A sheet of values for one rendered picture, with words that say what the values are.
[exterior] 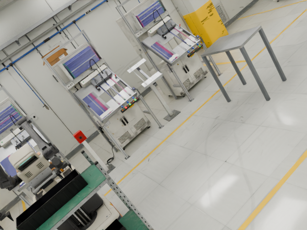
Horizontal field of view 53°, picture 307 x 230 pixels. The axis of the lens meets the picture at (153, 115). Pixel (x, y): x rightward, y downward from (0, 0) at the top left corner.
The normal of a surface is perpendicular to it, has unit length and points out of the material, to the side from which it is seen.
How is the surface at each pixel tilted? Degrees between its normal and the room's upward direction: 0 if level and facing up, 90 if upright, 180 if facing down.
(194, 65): 90
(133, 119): 90
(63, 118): 90
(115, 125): 90
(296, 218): 0
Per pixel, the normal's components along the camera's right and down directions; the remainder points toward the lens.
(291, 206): -0.54, -0.77
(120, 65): 0.44, 0.09
